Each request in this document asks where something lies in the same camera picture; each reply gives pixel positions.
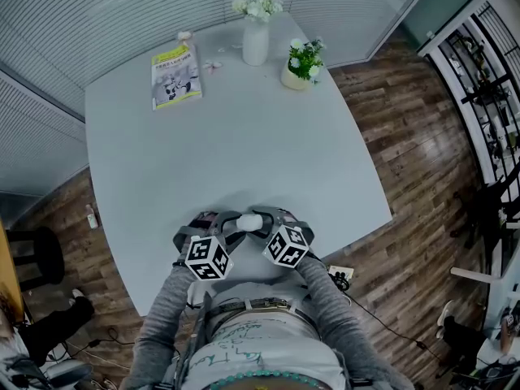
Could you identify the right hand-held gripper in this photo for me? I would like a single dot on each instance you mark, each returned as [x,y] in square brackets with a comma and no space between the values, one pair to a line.
[288,246]

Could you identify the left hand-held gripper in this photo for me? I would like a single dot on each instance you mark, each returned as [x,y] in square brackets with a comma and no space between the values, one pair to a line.
[207,258]

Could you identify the small white object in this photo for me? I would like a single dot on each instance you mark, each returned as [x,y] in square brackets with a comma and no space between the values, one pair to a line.
[250,222]

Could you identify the person's right forearm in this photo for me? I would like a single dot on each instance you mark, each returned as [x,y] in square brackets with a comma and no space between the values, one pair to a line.
[329,299]

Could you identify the person's left forearm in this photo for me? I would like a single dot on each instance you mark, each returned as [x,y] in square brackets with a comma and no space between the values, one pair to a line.
[166,307]

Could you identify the person's left hand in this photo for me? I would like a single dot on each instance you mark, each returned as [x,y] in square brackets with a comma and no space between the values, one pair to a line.
[207,221]

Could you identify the person's right hand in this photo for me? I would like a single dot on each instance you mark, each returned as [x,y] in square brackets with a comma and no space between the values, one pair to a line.
[290,217]

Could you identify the person's belt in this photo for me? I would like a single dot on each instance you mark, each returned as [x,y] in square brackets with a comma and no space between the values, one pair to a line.
[260,304]

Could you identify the white power strip with plugs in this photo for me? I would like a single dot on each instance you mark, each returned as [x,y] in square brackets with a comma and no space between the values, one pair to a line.
[342,271]

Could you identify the person's white printed shirt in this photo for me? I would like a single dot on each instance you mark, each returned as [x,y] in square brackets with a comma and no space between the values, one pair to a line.
[264,347]

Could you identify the small plastic bottle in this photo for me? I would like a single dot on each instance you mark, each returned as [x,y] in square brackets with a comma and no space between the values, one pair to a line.
[92,217]

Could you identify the cream plant pot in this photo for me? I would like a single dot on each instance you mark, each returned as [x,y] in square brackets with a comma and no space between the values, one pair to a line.
[293,80]

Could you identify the green-edged magazine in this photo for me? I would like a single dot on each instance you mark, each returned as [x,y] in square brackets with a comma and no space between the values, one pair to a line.
[176,79]

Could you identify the fallen pink petals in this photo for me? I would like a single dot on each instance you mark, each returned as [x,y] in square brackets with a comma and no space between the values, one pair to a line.
[212,66]

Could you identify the green plant with white flowers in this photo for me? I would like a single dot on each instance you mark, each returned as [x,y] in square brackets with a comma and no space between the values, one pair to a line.
[306,59]

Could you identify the white ribbed vase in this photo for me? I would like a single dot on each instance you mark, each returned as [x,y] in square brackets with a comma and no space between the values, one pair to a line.
[255,45]

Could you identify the small pale flower ornament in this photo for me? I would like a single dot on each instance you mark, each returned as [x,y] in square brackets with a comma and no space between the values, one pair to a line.
[184,36]

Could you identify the grey office chair base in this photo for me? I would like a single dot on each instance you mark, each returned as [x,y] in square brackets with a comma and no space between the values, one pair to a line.
[61,370]

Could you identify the white flower bouquet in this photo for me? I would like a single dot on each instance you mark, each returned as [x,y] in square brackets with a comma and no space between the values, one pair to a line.
[256,6]

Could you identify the round yellow wooden table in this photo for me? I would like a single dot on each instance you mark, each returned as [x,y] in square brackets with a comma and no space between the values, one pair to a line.
[10,282]

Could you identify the white shelf with black rack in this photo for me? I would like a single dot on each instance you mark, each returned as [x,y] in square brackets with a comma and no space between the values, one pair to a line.
[471,87]

